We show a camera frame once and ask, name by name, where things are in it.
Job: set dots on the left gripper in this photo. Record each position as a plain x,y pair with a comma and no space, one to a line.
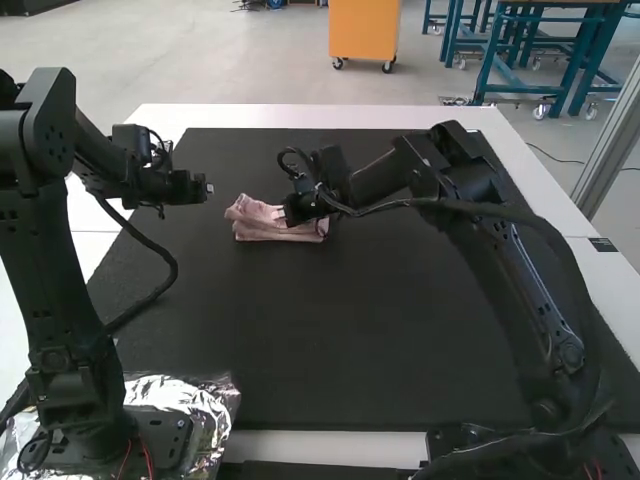
172,187

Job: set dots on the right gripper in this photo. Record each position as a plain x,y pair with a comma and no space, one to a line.
306,207

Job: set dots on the pale towel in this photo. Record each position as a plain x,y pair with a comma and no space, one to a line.
260,225

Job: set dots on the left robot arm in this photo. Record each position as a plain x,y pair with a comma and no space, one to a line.
45,250

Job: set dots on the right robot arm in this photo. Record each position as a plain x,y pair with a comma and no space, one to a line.
450,165

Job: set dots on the black mat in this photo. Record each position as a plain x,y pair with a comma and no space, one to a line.
325,325

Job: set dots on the yellow wheeled cabinet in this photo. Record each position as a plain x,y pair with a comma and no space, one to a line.
362,27

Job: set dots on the silver foil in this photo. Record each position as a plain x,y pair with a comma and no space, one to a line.
200,405

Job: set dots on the dark base panel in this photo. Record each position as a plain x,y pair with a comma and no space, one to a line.
615,457
325,471

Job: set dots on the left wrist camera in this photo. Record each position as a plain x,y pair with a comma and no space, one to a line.
131,145

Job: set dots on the blue steel frame cart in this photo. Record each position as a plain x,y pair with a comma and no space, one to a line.
550,60
457,30

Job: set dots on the aluminium post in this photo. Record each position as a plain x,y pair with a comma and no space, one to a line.
607,145

